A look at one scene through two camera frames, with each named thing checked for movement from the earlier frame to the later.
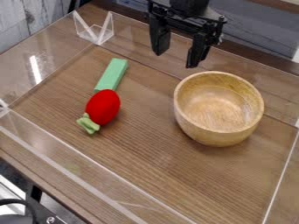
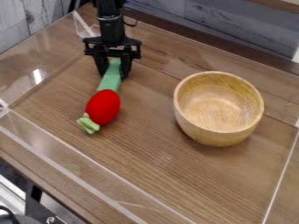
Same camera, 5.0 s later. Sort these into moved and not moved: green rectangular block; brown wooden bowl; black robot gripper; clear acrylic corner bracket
Moved: black robot gripper
Not moved: brown wooden bowl; green rectangular block; clear acrylic corner bracket
